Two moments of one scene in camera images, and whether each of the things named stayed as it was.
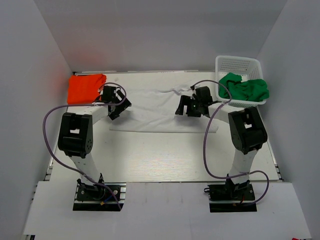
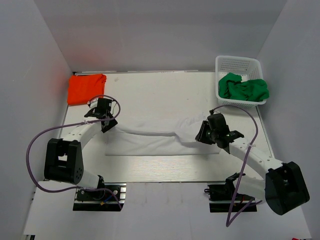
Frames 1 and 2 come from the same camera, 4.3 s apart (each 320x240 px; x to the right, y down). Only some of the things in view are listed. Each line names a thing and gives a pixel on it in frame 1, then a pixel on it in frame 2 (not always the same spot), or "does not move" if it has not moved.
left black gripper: x=124 y=104 -> x=112 y=123
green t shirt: x=255 y=89 does not move
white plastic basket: x=249 y=68 does not move
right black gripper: x=186 y=100 -> x=201 y=136
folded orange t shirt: x=84 y=89 does not move
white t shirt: x=154 y=101 -> x=157 y=134
